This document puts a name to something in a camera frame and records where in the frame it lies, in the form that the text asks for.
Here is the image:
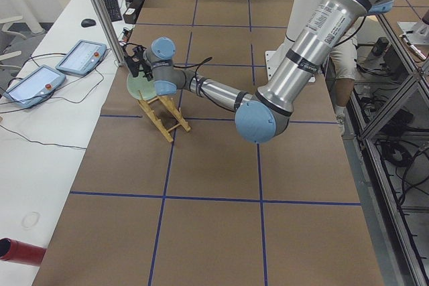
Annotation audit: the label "black pendant cable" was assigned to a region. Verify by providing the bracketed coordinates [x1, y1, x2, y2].
[0, 52, 105, 150]

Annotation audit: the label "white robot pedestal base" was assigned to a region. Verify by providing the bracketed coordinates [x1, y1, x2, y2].
[265, 0, 321, 80]

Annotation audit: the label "black box on desk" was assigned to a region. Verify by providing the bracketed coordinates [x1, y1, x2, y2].
[123, 0, 144, 24]

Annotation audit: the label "black keyboard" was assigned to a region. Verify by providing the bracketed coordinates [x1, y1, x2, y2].
[103, 0, 122, 22]

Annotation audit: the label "aluminium frame rack right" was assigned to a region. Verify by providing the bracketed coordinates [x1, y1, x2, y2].
[351, 6, 428, 285]

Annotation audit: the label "far teach pendant tablet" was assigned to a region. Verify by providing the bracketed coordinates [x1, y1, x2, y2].
[56, 40, 107, 76]

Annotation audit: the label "red cylinder tube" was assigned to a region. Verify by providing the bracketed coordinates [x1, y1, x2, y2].
[1, 238, 46, 267]

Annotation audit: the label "white desk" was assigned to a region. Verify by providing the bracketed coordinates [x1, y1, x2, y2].
[1, 0, 118, 285]

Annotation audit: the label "light green plate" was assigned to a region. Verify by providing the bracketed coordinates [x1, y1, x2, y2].
[126, 72, 156, 100]

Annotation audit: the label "near teach pendant tablet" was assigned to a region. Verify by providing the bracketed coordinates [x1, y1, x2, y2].
[4, 65, 66, 108]

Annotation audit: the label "teach pendant tablet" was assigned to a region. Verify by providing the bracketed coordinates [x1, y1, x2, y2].
[56, 40, 107, 76]
[4, 65, 66, 108]

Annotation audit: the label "blue tape grid lines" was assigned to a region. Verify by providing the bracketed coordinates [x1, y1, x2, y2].
[68, 0, 429, 286]

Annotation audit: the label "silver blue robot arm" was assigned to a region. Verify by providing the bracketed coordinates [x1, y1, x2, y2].
[130, 0, 393, 143]

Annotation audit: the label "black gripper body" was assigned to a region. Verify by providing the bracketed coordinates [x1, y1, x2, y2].
[122, 44, 146, 64]

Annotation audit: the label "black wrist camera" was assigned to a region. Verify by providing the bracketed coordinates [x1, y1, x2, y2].
[142, 70, 154, 82]

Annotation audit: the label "person in beige shorts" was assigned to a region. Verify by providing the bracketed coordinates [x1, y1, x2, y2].
[330, 18, 365, 136]

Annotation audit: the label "grey office chair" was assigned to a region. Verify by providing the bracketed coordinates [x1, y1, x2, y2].
[1, 15, 27, 70]

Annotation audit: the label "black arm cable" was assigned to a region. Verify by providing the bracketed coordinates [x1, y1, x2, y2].
[172, 56, 214, 96]

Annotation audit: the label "aluminium frame post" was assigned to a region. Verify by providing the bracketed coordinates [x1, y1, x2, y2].
[90, 0, 126, 66]

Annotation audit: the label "black computer mouse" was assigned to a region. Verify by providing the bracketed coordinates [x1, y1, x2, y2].
[80, 18, 97, 28]

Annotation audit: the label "wooden dish rack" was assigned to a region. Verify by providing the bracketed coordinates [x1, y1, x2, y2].
[138, 96, 191, 143]

